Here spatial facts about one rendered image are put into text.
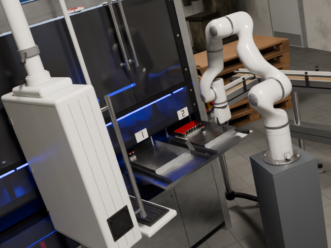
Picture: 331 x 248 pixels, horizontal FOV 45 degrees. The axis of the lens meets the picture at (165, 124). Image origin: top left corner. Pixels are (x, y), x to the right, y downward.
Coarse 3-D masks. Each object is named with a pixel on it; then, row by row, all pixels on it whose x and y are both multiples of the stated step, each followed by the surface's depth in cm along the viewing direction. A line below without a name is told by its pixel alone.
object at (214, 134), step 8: (200, 120) 268; (208, 128) 260; (216, 128) 257; (232, 128) 244; (192, 136) 255; (200, 136) 252; (208, 136) 249; (216, 136) 246; (224, 136) 240; (200, 144) 234; (208, 144) 233
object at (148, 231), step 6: (156, 204) 206; (174, 210) 197; (168, 216) 193; (174, 216) 196; (138, 222) 194; (156, 222) 191; (162, 222) 190; (144, 228) 189; (150, 228) 187; (156, 228) 188; (144, 234) 187; (150, 234) 185
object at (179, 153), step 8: (160, 144) 253; (168, 144) 245; (144, 152) 251; (152, 152) 248; (160, 152) 245; (168, 152) 242; (176, 152) 239; (184, 152) 235; (136, 160) 242; (144, 160) 239; (152, 160) 237; (160, 160) 234; (168, 160) 231; (176, 160) 225; (144, 168) 226; (152, 168) 227; (160, 168) 219; (168, 168) 222
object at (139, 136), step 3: (144, 129) 241; (138, 132) 238; (141, 132) 240; (144, 132) 241; (135, 135) 237; (138, 135) 239; (141, 135) 240; (144, 135) 241; (147, 135) 243; (138, 138) 239; (141, 138) 240; (144, 138) 242; (138, 141) 239
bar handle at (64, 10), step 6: (60, 0) 191; (66, 12) 194; (66, 18) 194; (66, 24) 196; (72, 30) 197; (72, 36) 198; (72, 42) 199; (78, 48) 200; (78, 54) 201; (78, 60) 202; (84, 66) 203; (84, 72) 204; (90, 84) 207
